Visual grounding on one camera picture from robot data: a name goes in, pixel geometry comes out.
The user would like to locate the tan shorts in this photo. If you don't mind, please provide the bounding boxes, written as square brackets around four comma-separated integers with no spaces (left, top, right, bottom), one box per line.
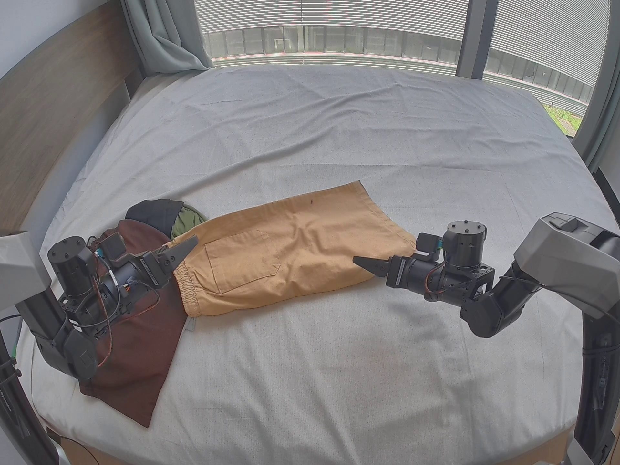
[174,180,417,334]

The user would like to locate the grey-green curtain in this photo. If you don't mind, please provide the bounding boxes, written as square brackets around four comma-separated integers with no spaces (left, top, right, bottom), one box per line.
[115,0,214,77]
[574,13,620,173]

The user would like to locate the brown garment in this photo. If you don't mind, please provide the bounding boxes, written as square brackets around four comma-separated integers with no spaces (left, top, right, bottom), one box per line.
[78,218,190,429]

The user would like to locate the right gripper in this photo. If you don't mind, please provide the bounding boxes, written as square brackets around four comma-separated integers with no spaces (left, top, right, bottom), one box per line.
[386,255,439,294]

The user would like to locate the window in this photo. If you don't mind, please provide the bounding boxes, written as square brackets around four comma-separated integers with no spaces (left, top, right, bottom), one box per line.
[186,0,620,137]

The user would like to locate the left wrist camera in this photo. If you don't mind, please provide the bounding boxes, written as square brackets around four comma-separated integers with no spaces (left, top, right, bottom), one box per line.
[97,233,128,265]

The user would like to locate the black garment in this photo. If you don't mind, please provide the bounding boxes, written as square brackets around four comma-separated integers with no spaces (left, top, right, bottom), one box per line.
[126,200,185,236]

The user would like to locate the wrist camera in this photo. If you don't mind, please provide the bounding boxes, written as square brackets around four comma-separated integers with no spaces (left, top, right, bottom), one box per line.
[97,233,128,265]
[417,233,444,260]

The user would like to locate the bed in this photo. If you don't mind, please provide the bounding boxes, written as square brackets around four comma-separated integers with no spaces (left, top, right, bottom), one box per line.
[0,0,620,465]

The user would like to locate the green garment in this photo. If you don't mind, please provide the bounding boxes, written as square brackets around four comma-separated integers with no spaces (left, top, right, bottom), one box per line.
[170,205,208,241]

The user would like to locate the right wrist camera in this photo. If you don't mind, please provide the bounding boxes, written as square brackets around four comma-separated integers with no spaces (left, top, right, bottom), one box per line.
[417,233,444,260]

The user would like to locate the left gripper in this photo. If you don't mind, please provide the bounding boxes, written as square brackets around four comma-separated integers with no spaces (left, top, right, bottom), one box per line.
[102,234,199,304]

